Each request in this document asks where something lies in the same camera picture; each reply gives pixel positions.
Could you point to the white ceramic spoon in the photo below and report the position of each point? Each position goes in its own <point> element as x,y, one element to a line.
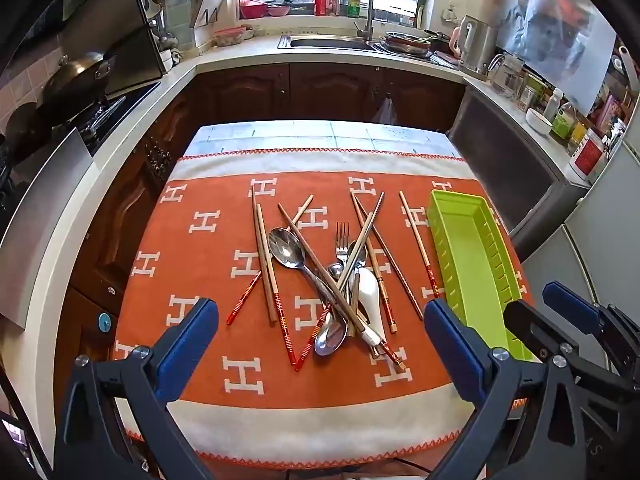
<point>369,295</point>

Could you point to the large steel spoon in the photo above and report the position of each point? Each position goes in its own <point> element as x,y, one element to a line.
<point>286,249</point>

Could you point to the wall poster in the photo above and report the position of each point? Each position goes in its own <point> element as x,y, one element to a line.
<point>555,35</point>

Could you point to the white bottle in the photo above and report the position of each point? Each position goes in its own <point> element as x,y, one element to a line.
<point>551,105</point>

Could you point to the small steel spoon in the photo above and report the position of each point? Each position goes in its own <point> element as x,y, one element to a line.
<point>336,271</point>

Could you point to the hanging plastic bag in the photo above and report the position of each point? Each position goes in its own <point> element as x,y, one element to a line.
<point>386,110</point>

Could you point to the green jar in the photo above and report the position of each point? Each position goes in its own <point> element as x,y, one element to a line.
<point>563,125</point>

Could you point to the steel electric kettle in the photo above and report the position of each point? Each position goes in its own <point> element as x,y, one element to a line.
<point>477,47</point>

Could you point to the glass pitcher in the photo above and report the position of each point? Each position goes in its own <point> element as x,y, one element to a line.
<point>507,77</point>

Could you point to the blue round cabinet lock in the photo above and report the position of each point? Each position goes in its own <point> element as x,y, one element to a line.
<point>104,321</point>

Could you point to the green plastic utensil tray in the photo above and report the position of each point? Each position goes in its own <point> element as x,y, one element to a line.
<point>465,260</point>

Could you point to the red plastic basin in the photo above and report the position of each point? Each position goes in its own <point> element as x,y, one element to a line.
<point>252,8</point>

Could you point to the pink bowl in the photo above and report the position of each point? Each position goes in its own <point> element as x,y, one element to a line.
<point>278,10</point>

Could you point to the dark brown wooden chopstick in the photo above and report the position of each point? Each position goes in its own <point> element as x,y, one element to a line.
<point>405,290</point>

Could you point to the green onion stalks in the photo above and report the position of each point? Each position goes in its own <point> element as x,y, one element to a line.
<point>425,2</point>

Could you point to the grey built-in appliance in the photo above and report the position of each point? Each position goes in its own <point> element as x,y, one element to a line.
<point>505,160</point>

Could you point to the brown wooden kitchen cabinets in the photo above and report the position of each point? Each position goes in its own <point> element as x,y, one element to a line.
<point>240,90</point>

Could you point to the pink dish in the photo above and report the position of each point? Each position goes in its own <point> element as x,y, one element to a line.
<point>232,36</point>

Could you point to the plain bamboo chopstick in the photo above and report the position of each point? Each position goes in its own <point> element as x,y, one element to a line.
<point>270,290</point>

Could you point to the stack of pans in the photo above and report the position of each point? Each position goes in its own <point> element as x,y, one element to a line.
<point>405,42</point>

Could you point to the black gas stove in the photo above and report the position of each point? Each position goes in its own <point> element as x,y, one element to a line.
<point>115,115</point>

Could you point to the white refrigerator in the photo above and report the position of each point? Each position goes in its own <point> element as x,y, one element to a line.
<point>600,240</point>

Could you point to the orange patterned blanket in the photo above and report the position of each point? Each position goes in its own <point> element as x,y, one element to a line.
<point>210,260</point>

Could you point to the steel kitchen sink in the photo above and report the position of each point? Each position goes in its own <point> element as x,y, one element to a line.
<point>325,42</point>

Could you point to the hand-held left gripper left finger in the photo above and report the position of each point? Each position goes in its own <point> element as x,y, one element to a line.
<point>192,340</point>

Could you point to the bamboo chopstick red band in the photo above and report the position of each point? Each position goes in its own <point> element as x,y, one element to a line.
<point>383,295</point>

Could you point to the red label jar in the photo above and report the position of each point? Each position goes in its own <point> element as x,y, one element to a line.
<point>587,152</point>

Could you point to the steel fork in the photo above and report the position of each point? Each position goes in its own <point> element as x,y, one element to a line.
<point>342,247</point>

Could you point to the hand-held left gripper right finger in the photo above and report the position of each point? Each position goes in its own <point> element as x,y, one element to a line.
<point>452,345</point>

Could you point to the brown chopstick red striped end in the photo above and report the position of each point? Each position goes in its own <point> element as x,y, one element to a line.
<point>395,358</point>

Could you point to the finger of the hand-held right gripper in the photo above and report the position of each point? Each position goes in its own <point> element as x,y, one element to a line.
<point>525,322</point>
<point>570,307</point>

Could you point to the metal chopstick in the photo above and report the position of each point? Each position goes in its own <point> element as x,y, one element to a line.
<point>375,212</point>

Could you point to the black wok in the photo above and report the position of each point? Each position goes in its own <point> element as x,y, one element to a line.
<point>80,72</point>

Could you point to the white bowl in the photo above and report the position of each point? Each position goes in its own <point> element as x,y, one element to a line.
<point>538,122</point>

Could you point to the white cutting board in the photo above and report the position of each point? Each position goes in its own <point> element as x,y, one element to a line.
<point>210,2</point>

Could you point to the steel faucet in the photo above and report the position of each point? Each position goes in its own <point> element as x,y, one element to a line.
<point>369,10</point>

